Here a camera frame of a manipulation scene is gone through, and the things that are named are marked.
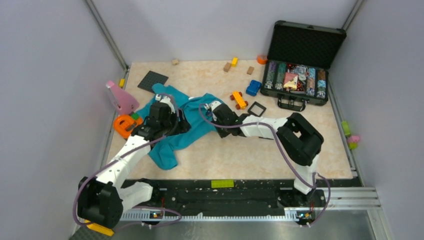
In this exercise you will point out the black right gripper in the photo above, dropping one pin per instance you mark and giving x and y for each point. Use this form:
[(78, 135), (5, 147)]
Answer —
[(222, 134)]

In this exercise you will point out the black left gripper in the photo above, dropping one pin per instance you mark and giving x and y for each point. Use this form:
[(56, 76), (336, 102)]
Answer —
[(181, 126)]

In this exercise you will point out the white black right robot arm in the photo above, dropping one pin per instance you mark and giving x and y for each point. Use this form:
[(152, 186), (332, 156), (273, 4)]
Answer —
[(299, 143)]

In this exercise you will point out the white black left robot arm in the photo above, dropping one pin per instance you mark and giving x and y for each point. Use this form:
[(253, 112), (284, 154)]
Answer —
[(101, 198)]

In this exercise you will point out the yellow toy car red wheels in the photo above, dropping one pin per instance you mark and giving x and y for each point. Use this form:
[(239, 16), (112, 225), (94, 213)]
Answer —
[(237, 97)]

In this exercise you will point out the orange plastic toy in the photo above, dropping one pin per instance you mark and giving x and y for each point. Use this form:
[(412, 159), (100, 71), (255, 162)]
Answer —
[(124, 124)]

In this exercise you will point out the pink plastic toy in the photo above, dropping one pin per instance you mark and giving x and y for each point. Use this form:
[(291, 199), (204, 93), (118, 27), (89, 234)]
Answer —
[(121, 100)]

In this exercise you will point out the black lego baseplate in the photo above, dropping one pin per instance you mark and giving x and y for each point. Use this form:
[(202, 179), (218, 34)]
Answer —
[(150, 79)]

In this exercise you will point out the blue toy car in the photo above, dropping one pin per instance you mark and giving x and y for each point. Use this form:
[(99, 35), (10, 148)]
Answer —
[(253, 88)]

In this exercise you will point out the tan wooden block left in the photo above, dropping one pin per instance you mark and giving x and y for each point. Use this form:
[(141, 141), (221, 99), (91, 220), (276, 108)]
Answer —
[(227, 67)]

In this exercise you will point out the tan wooden block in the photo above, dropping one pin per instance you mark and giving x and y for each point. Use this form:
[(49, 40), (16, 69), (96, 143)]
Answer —
[(250, 70), (227, 67)]

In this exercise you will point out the tan wooden block right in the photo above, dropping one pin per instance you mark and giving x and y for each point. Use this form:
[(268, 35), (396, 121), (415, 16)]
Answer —
[(250, 70)]

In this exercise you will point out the small beige letter cube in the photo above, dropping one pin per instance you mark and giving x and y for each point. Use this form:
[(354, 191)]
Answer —
[(175, 62)]

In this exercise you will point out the green label strip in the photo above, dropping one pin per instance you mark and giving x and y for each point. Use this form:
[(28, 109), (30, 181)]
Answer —
[(222, 183)]

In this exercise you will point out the yellow wooden block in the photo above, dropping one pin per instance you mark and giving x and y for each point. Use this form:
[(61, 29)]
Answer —
[(234, 62)]

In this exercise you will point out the orange tape roll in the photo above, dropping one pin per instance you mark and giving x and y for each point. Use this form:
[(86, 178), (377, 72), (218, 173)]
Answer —
[(262, 59)]

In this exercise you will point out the black poker chip case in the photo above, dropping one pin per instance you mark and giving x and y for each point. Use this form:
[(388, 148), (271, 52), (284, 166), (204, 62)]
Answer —
[(298, 60)]

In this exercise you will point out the green pink toy pile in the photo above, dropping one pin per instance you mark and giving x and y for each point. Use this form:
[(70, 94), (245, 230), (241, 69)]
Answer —
[(352, 140)]

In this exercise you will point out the black square frame far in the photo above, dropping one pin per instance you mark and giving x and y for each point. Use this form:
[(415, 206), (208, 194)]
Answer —
[(257, 109)]

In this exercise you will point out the small yellow block at wall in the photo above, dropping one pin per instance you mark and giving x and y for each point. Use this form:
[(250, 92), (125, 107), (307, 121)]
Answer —
[(122, 83)]

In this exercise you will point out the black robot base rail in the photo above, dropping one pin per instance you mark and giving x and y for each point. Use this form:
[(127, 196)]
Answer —
[(246, 198)]

